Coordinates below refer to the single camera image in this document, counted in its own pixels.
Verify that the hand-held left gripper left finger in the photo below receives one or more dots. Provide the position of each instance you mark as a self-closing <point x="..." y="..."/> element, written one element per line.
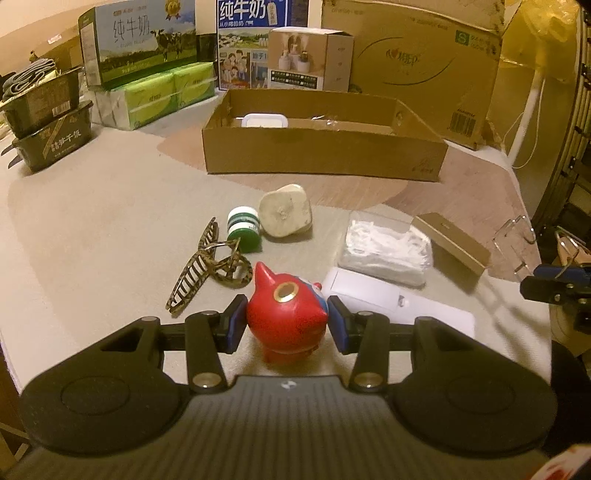
<point x="235" y="321"/>

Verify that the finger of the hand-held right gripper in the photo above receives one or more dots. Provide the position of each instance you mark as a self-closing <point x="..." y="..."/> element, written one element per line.
<point x="568" y="273"/>
<point x="538" y="288"/>

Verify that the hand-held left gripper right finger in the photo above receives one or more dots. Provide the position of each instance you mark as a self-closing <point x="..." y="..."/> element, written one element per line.
<point x="339" y="328"/>

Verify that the leopard print hair claw clip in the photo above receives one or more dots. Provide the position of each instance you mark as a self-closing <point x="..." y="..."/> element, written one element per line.
<point x="235" y="273"/>

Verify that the red toy figure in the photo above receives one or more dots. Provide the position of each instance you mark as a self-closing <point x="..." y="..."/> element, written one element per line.
<point x="286" y="323"/>

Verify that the white plastic device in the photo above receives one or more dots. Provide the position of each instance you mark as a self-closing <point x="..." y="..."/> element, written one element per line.
<point x="415" y="304"/>

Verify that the green and white jar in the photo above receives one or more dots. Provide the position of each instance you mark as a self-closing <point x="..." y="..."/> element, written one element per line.
<point x="244" y="230"/>

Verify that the clear box of floss picks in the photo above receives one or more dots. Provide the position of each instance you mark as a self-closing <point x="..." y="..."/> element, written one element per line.
<point x="383" y="249"/>

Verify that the small gold box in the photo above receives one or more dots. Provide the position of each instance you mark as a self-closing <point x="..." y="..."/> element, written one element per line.
<point x="457" y="242"/>

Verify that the white power plug adapter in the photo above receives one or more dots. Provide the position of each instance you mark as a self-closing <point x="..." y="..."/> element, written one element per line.
<point x="281" y="212"/>

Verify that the shallow cardboard tray box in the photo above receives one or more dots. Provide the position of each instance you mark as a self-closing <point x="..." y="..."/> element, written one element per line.
<point x="323" y="152"/>

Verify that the clear acrylic stand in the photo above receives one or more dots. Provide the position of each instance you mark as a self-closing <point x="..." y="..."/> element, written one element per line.
<point x="512" y="247"/>

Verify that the dark slatted furniture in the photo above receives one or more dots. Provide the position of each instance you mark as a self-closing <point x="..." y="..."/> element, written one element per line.
<point x="563" y="152"/>

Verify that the white fan stand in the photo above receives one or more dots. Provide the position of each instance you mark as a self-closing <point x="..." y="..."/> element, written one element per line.
<point x="526" y="124"/>

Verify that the white plastic lid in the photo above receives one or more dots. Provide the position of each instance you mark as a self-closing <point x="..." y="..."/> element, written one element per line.
<point x="264" y="121"/>

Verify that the green tissue pack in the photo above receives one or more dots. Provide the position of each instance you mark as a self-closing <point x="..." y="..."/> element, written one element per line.
<point x="143" y="104"/>
<point x="194" y="85"/>

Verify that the yellow plastic bag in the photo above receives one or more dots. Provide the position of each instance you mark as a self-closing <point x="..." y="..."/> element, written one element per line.
<point x="531" y="37"/>

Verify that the large cardboard box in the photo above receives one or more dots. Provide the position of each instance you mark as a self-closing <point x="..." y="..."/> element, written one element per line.
<point x="415" y="69"/>

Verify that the dark green food box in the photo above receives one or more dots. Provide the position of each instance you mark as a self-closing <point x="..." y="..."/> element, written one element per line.
<point x="55" y="138"/>
<point x="41" y="99"/>

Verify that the small white product box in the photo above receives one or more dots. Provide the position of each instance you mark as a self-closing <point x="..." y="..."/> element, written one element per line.
<point x="300" y="60"/>

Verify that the dark carton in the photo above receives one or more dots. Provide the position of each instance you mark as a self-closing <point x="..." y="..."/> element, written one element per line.
<point x="206" y="48"/>

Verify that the green milk carton box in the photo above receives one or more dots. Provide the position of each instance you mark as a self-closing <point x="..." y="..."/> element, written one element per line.
<point x="134" y="46"/>

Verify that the blue milk carton box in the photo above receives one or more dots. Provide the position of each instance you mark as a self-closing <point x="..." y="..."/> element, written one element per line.
<point x="240" y="27"/>

